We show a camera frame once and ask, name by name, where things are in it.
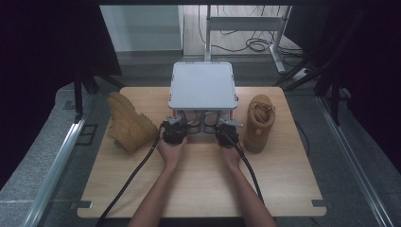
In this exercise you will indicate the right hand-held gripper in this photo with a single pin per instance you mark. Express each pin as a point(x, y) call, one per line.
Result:
point(227, 135)

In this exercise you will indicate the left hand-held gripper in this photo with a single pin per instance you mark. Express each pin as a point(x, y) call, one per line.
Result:
point(173, 134)

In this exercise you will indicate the tan suede boot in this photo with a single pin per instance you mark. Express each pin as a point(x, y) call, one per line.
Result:
point(257, 135)
point(129, 126)

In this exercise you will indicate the grey shoe rack orange posts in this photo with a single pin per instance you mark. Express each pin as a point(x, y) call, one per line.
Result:
point(201, 85)

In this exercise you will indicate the person's left hand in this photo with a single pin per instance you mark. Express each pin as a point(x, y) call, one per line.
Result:
point(171, 154)

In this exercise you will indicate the person's right hand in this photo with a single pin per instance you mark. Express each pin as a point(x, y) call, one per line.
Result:
point(231, 157)

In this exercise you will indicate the white power strip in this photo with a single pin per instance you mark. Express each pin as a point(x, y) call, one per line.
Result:
point(301, 74)

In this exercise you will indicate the black metal stand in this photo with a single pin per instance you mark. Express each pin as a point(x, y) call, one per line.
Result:
point(77, 94)
point(335, 94)

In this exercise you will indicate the white panel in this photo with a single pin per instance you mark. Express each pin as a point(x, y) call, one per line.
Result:
point(142, 28)

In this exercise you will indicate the grey metal desk frame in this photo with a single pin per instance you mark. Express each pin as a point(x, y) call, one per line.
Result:
point(242, 23)

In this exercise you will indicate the aluminium rail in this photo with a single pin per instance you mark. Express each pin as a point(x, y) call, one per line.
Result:
point(353, 164)
point(60, 157)

